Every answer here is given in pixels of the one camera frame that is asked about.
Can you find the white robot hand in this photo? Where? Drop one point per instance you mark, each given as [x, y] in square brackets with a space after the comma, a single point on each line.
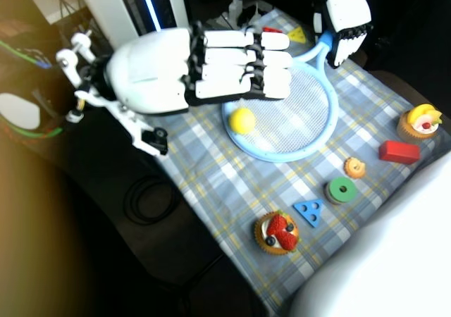
[347, 7]
[148, 74]

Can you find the yellow ball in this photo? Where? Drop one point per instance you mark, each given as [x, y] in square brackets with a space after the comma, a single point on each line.
[242, 121]

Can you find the light blue toy racket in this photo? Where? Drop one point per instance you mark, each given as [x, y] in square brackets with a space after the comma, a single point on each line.
[299, 130]

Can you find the yellow triangle with three holes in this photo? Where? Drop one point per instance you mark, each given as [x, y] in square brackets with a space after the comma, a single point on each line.
[297, 36]

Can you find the white column with blue light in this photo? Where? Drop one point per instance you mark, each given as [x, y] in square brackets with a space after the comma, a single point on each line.
[105, 10]

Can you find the red triangle with holes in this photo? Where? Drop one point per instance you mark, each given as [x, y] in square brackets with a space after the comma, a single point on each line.
[272, 30]

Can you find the toy cupcake with orange slices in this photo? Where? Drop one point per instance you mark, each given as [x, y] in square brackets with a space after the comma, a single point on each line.
[419, 123]

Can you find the red wooden block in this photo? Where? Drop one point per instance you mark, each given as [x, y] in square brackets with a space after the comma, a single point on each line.
[400, 152]

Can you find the blue plaid tablecloth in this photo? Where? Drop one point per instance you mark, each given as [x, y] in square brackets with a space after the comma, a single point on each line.
[246, 197]

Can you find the tan toy biscuit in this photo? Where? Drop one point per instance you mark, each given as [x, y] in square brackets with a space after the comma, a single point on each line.
[354, 168]

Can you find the stacked rings with green top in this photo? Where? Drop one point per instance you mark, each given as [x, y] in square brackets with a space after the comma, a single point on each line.
[341, 190]

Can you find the toy cupcake with strawberries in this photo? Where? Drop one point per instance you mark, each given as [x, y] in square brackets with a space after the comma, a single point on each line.
[276, 234]

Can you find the blue triangle with three holes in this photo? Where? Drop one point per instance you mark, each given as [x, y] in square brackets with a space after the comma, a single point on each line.
[310, 211]

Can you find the white blurred foreground shell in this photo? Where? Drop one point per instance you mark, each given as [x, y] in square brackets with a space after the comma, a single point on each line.
[387, 253]

